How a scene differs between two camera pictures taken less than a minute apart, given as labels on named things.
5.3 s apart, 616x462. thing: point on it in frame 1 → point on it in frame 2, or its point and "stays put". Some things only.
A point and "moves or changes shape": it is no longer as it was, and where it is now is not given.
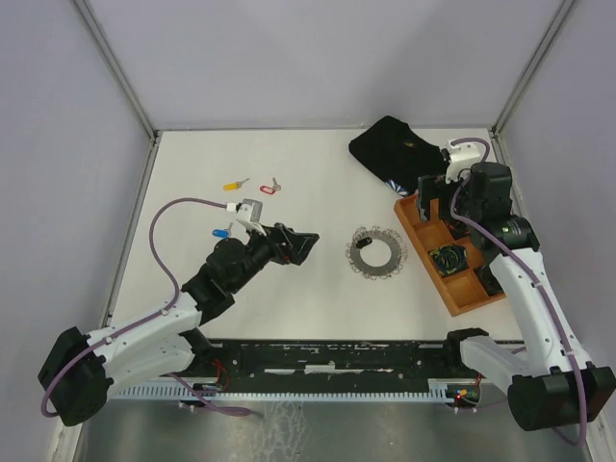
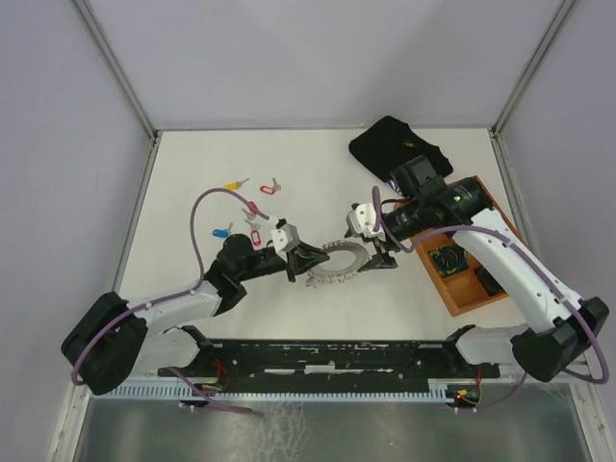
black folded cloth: [397, 155] stays put
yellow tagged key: [234, 186] stays put
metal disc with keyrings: [397, 256] moves or changes shape
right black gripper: [431, 188] → [380, 260]
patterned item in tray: [449, 260] stays put
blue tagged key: [224, 234] stays put
